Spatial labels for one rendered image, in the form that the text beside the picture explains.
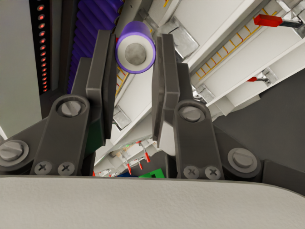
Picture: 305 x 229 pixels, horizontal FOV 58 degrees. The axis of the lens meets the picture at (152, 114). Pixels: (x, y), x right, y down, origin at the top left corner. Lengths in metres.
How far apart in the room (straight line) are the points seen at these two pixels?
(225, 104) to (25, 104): 0.67
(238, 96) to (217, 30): 0.59
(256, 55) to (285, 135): 0.48
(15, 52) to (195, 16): 0.16
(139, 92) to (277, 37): 0.23
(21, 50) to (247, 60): 0.39
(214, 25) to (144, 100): 0.20
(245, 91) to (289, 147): 0.24
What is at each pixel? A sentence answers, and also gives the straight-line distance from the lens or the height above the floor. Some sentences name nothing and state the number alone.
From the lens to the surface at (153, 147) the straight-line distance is 1.48.
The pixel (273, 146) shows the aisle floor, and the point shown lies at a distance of 0.99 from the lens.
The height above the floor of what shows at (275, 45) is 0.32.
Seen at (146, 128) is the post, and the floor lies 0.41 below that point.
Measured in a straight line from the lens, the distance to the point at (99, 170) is 1.40.
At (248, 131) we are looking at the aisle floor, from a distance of 1.04.
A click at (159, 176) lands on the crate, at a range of 1.81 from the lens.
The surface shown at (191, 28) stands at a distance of 0.29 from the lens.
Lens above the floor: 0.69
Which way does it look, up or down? 24 degrees down
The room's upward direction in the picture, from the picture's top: 106 degrees counter-clockwise
